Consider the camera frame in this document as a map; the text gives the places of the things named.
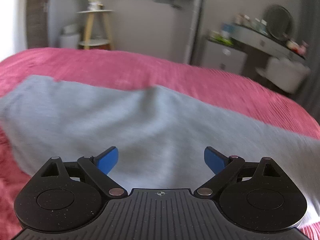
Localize round vanity mirror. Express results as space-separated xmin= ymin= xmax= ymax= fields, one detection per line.
xmin=263 ymin=4 xmax=294 ymax=42

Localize grey curtain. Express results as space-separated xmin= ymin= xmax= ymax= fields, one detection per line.
xmin=295 ymin=0 xmax=319 ymax=121

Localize wooden tripod side table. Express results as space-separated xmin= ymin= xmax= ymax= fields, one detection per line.
xmin=77 ymin=9 xmax=115 ymax=50

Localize pink ribbed bedspread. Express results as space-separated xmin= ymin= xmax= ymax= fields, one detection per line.
xmin=0 ymin=47 xmax=320 ymax=240

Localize white fluffy chair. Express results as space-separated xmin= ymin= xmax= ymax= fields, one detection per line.
xmin=255 ymin=57 xmax=311 ymax=94

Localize grey sweatpants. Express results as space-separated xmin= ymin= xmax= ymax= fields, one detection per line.
xmin=1 ymin=75 xmax=319 ymax=225

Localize brown wooden door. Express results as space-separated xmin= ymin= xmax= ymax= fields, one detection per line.
xmin=26 ymin=0 xmax=48 ymax=49

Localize grey drawer cabinet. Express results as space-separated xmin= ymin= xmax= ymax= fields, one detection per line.
xmin=200 ymin=40 xmax=247 ymax=75

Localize white cylindrical bin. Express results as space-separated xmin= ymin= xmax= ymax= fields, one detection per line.
xmin=59 ymin=24 xmax=81 ymax=49

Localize grey vanity desk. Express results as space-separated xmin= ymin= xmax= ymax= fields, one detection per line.
xmin=232 ymin=24 xmax=305 ymax=63

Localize green items on cabinet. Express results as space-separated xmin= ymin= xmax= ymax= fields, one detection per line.
xmin=208 ymin=23 xmax=233 ymax=46

